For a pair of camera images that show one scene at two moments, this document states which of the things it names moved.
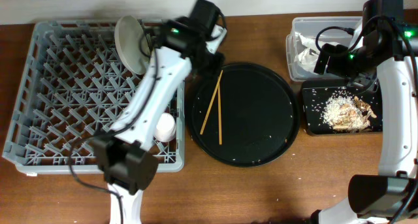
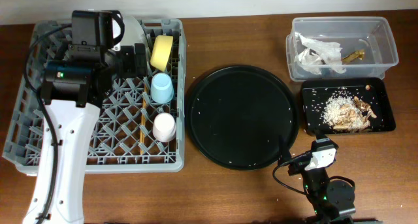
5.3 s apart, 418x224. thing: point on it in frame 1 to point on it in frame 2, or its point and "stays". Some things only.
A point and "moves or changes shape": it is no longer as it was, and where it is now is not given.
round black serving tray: [260, 114] stays
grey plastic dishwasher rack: [74, 85] stays
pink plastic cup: [166, 127] stays
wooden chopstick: [211, 102] moves or changes shape
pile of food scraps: [347, 113] stays
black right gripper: [338, 53] to [298, 165]
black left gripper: [209, 65] to [132, 68]
